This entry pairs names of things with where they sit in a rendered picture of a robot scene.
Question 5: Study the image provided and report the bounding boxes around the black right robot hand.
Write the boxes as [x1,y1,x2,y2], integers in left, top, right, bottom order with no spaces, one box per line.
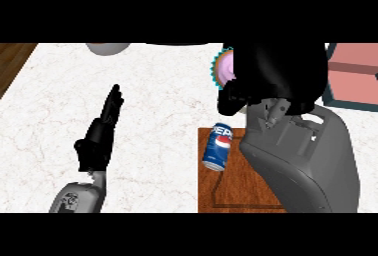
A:
[216,42,329,117]

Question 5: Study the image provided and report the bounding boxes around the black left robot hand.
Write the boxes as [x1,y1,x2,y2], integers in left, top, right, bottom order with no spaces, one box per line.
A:
[72,83,125,174]

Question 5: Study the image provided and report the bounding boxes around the pink cupcake with teal wrapper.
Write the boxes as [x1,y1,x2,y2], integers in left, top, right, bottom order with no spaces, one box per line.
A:
[211,46,237,90]

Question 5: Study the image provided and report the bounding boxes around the brown wooden cutting board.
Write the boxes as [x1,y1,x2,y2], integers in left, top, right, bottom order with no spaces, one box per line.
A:
[196,127,287,214]

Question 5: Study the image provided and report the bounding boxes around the pink placemat with teal border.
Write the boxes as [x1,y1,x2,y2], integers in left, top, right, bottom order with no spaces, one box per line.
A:
[320,43,378,113]

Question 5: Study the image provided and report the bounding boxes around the blue soda can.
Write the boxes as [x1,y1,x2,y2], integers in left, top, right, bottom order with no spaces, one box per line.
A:
[200,122,234,172]

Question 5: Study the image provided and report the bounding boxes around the grey bowl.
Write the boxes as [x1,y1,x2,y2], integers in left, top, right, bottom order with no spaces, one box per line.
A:
[84,43,131,57]

